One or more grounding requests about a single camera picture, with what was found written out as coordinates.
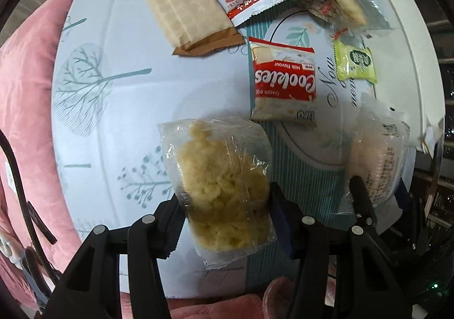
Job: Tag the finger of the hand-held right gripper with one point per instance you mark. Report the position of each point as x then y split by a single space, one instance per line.
404 196
362 200

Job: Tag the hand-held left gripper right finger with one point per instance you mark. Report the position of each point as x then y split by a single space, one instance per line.
283 219

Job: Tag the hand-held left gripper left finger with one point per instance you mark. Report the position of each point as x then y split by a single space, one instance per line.
169 228

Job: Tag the clear rice cracker packet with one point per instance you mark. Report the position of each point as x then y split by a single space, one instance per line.
377 152

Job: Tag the clear yellow crisps packet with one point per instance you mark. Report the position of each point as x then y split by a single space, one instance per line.
220 184

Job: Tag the white storage box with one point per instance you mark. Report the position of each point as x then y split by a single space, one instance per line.
404 38

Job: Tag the beige brown wafer packet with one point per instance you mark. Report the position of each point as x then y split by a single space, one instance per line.
184 3

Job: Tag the red cookie packet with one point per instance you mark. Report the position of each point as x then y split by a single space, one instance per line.
283 85

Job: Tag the small green snack packet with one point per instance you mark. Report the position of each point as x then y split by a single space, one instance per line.
354 61

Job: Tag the printed tree tablecloth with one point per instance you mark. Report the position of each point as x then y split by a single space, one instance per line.
117 99

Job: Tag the pink blanket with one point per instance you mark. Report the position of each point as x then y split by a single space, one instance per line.
24 109

